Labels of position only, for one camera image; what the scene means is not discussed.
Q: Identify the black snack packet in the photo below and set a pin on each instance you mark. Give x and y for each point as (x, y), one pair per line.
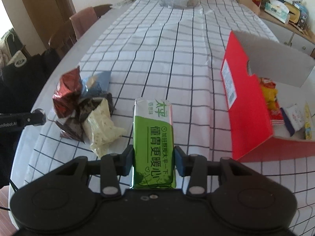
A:
(72, 128)

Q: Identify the brown wooden door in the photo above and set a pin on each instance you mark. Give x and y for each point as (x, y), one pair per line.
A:
(39, 20)

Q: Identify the pale yellow snack bag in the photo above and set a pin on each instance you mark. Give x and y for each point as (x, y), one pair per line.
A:
(100, 129)

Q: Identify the red chips bag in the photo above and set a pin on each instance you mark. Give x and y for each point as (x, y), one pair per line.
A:
(268, 88)

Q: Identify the red cardboard box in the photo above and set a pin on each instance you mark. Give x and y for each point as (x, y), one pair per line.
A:
(247, 59)

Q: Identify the blue box on cabinet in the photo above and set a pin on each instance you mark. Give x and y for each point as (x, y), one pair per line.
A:
(303, 16)

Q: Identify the green white tissue box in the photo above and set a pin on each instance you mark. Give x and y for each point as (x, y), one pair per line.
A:
(278, 10)

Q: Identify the black bag on chair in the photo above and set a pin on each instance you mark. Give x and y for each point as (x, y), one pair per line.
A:
(20, 86)

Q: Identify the dark red foil snack bag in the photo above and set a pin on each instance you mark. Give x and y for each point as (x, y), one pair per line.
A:
(67, 93)

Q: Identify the yellow minion snack packet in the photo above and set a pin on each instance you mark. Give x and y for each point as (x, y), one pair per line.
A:
(308, 123)

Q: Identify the pink cloth on chair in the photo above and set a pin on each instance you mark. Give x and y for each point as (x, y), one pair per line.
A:
(83, 20)

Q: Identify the white blue biscuit packet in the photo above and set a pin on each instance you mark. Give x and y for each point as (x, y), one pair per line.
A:
(293, 119)

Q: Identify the light blue snack packet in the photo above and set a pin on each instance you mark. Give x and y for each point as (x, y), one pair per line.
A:
(95, 85)

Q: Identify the green cracker packet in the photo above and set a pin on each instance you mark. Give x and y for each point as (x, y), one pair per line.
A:
(153, 143)

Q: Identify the white wooden sideboard cabinet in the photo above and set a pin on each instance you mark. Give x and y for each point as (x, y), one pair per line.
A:
(285, 33)

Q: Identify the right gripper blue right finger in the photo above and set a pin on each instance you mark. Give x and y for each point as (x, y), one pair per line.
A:
(181, 161)

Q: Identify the left wooden chair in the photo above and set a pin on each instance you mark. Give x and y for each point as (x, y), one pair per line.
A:
(64, 38)

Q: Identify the checkered white tablecloth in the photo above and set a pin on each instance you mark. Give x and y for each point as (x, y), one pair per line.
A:
(156, 53)

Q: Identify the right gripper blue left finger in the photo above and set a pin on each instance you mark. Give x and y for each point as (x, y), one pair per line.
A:
(127, 160)

